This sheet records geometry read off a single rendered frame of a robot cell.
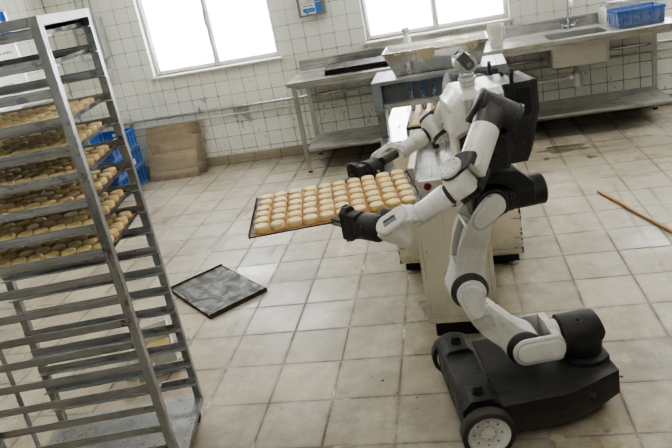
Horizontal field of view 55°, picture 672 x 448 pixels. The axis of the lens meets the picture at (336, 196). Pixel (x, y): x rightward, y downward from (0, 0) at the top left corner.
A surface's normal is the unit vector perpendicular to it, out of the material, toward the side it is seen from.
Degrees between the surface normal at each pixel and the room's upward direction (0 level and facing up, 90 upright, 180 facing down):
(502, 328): 90
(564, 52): 91
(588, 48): 91
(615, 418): 0
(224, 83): 90
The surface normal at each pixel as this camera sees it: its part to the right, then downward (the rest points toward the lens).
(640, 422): -0.18, -0.93
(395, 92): -0.16, 0.36
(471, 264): 0.07, 0.32
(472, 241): 0.10, 0.69
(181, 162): -0.21, -0.04
